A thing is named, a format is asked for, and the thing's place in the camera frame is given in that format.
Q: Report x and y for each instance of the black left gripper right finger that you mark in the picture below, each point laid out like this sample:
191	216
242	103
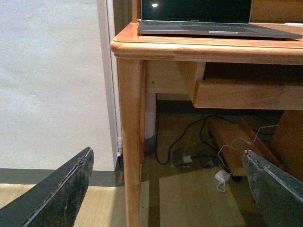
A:
278	194

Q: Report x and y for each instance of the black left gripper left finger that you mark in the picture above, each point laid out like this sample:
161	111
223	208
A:
56	200

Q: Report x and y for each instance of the wooden footrest board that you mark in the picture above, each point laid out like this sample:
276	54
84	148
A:
233	139

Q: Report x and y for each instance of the floor power socket with plug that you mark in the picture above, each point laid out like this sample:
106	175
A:
182	159

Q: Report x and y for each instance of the wooden keyboard drawer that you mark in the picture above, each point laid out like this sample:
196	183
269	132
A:
232	94

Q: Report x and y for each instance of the wooden desk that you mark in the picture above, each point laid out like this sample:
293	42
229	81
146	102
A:
138	56

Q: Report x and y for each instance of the grey laptop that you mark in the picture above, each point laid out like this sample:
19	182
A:
203	17

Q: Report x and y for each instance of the white charger with cable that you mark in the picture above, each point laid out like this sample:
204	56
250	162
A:
225	174

